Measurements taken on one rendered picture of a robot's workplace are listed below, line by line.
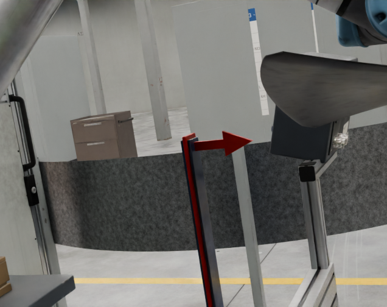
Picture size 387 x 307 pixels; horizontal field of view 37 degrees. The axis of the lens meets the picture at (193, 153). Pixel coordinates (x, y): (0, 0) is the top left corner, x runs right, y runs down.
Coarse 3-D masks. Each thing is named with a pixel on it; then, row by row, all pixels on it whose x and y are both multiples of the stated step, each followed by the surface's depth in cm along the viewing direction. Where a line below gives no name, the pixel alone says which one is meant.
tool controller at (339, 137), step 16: (288, 128) 111; (304, 128) 109; (320, 128) 108; (336, 128) 113; (272, 144) 112; (288, 144) 111; (304, 144) 110; (320, 144) 109; (336, 144) 111; (304, 160) 117; (320, 160) 109
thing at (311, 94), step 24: (264, 72) 42; (288, 72) 41; (312, 72) 40; (336, 72) 39; (360, 72) 38; (384, 72) 38; (288, 96) 49; (312, 96) 49; (336, 96) 49; (360, 96) 49; (384, 96) 50; (312, 120) 56; (336, 120) 57
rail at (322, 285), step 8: (312, 272) 106; (320, 272) 106; (328, 272) 105; (304, 280) 103; (312, 280) 104; (320, 280) 102; (328, 280) 104; (304, 288) 100; (312, 288) 99; (320, 288) 99; (328, 288) 104; (296, 296) 97; (304, 296) 98; (312, 296) 96; (320, 296) 98; (328, 296) 103; (336, 296) 110; (296, 304) 94; (304, 304) 93; (312, 304) 93; (320, 304) 98; (328, 304) 103; (336, 304) 110
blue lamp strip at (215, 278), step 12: (192, 144) 55; (192, 156) 55; (192, 168) 55; (204, 192) 57; (204, 204) 57; (204, 216) 57; (204, 228) 56; (204, 240) 56; (204, 252) 57; (216, 264) 58; (216, 276) 58; (216, 288) 58; (216, 300) 57
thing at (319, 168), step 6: (336, 156) 125; (306, 162) 108; (318, 162) 108; (330, 162) 119; (300, 168) 105; (306, 168) 105; (312, 168) 104; (318, 168) 111; (324, 168) 112; (300, 174) 106; (306, 174) 105; (312, 174) 105; (318, 174) 107; (300, 180) 106; (306, 180) 105; (312, 180) 105
